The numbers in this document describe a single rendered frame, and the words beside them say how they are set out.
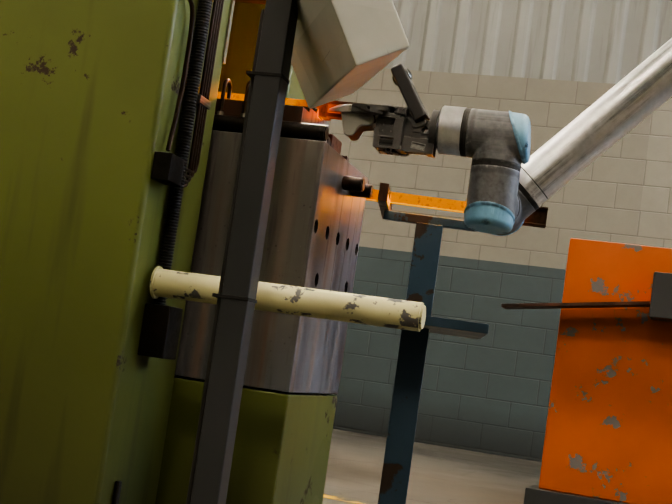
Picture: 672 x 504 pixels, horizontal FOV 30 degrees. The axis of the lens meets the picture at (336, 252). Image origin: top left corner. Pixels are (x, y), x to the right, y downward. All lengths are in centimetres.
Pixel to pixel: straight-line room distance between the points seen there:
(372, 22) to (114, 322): 64
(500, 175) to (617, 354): 357
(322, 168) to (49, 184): 48
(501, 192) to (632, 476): 362
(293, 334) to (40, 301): 44
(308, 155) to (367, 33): 58
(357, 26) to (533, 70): 863
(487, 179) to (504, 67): 806
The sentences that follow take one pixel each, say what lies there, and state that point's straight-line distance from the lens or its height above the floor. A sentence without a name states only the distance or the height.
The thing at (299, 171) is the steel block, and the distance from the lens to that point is 222.
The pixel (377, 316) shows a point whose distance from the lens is 192.
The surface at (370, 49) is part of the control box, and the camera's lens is 167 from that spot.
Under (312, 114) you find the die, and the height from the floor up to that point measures 98.
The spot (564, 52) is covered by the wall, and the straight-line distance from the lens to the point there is 1028.
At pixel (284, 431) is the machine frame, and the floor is 40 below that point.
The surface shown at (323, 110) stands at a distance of 237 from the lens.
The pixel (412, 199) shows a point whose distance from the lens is 280.
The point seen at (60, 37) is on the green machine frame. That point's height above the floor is 99.
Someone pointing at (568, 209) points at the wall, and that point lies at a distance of 1000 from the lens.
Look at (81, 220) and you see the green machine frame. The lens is 202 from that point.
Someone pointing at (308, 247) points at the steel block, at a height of 72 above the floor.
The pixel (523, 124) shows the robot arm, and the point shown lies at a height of 100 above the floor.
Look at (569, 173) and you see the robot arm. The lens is 242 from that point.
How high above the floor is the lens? 53
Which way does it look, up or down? 5 degrees up
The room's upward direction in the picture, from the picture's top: 8 degrees clockwise
